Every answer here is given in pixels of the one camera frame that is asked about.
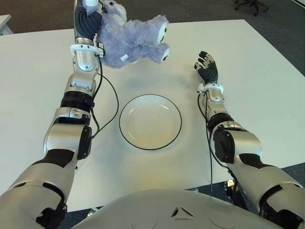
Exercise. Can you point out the silver robot torso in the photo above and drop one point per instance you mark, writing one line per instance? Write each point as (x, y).
(143, 210)

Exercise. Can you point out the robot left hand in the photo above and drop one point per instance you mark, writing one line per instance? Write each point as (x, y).
(85, 26)

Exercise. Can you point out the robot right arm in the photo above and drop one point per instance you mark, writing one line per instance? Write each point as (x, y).
(243, 143)

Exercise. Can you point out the white plate black rim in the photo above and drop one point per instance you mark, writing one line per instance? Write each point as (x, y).
(150, 124)

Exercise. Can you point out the black office chair base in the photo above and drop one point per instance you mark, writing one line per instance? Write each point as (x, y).
(254, 8)

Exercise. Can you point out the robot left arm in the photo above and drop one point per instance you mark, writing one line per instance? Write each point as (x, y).
(64, 136)

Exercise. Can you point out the white desk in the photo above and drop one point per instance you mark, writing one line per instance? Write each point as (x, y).
(4, 23)

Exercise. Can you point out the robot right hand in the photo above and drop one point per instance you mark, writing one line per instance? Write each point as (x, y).
(209, 74)

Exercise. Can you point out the purple plush doll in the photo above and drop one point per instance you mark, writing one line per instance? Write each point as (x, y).
(133, 40)

